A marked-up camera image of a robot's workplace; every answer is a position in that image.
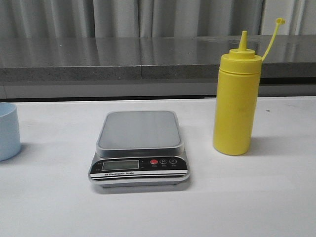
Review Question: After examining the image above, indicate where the yellow squeeze bottle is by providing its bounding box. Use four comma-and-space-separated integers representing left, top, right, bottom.
213, 18, 285, 156

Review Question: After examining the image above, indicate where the light blue plastic cup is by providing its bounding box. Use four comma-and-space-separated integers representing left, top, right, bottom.
0, 103, 21, 161

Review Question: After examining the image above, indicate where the silver electronic kitchen scale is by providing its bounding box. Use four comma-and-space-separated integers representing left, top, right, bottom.
88, 110, 191, 188

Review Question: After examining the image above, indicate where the grey granite counter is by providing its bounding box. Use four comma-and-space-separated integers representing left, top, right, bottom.
0, 34, 316, 100

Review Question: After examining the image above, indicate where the grey curtain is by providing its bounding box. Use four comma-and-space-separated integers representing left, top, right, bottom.
0, 0, 316, 39

